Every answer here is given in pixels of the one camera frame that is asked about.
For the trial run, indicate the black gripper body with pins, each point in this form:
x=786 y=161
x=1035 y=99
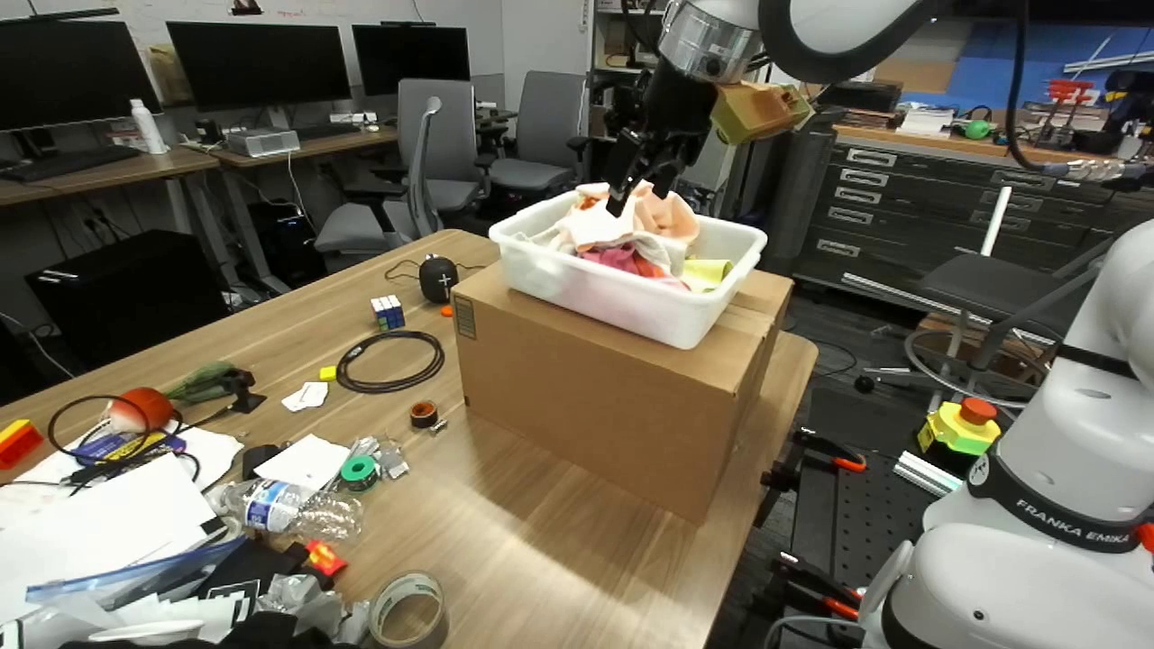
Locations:
x=672 y=113

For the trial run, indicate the white cloth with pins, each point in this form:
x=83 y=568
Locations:
x=588 y=222

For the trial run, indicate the pink red cloth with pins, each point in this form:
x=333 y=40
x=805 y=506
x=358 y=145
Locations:
x=645 y=264

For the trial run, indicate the bright yellow cloth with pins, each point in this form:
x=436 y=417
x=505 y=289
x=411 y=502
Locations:
x=707 y=270

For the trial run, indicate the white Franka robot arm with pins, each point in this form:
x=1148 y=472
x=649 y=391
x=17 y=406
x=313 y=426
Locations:
x=1083 y=455

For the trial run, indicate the white plastic box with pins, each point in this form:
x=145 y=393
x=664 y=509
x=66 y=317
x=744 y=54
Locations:
x=626 y=300

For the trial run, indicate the brown cardboard box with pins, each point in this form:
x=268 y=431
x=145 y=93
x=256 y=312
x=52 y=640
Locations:
x=599 y=397

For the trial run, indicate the crumpled white plastic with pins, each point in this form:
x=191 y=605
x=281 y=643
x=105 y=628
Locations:
x=308 y=599

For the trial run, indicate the small orange piece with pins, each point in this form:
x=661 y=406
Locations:
x=444 y=312

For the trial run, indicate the black drawer cabinet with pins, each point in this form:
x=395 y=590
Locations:
x=887 y=229

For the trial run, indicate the black computer monitor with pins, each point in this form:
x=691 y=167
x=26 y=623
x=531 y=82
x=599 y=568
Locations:
x=409 y=58
x=72 y=73
x=256 y=66

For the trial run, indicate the rubik's cube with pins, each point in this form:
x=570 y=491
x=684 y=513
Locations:
x=387 y=312

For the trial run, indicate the wooden office desk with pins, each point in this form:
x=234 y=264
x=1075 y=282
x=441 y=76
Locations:
x=335 y=145
x=109 y=177

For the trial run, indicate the brown tape roll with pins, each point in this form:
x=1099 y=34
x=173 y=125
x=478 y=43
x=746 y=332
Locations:
x=423 y=417

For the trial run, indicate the small green object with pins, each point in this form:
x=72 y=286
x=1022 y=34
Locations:
x=977 y=128

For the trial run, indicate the blue mat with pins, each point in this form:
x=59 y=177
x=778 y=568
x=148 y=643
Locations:
x=987 y=73

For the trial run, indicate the orange black clamp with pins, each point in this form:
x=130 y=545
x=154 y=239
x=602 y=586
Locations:
x=832 y=455
x=822 y=590

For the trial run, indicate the black computer tower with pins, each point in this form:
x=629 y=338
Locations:
x=281 y=239

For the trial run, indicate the small yellow piece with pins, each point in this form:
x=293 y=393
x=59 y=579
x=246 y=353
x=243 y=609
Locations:
x=325 y=373

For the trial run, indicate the black stool chair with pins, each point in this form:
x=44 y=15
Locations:
x=995 y=289

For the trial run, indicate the clear plastic packet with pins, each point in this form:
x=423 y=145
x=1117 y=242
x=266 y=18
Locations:
x=387 y=455

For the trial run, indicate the gray desktop device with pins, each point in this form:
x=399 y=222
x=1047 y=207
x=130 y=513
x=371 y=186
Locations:
x=261 y=145

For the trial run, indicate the small white card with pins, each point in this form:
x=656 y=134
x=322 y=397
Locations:
x=308 y=397

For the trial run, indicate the green tape roll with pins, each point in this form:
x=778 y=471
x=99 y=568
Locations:
x=358 y=471

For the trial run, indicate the yellow red emergency stop button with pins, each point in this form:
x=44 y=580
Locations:
x=960 y=426

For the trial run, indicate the silver metal bar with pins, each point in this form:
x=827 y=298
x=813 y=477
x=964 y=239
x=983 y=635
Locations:
x=924 y=472

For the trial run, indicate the red tool stand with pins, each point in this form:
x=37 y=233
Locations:
x=1069 y=92

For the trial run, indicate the white note paper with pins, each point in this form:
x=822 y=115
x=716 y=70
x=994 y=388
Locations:
x=300 y=463

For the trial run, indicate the clear plastic water bottle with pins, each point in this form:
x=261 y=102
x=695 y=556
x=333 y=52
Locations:
x=275 y=506

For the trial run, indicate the clear tape roll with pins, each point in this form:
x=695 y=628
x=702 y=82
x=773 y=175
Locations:
x=405 y=612

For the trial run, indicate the orange black tool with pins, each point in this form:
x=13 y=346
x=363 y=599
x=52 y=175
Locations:
x=322 y=561

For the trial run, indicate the white plastic bottle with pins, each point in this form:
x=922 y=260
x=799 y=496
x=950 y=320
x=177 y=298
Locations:
x=145 y=131

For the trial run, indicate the black storage case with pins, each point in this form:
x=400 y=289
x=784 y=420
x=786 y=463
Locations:
x=130 y=294

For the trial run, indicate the red round object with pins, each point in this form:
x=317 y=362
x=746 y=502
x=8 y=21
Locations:
x=145 y=407

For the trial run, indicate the black keyboard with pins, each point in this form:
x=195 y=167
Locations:
x=72 y=162

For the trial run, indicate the black fabric bag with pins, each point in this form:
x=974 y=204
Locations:
x=256 y=635

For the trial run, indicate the white paper sheets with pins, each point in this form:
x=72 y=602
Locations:
x=96 y=527

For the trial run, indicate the blue plastic sheet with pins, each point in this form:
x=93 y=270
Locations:
x=120 y=579

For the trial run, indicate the red yellow block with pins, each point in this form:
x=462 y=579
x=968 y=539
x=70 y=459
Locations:
x=18 y=443

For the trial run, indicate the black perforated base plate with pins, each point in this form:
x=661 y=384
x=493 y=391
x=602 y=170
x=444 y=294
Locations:
x=832 y=516

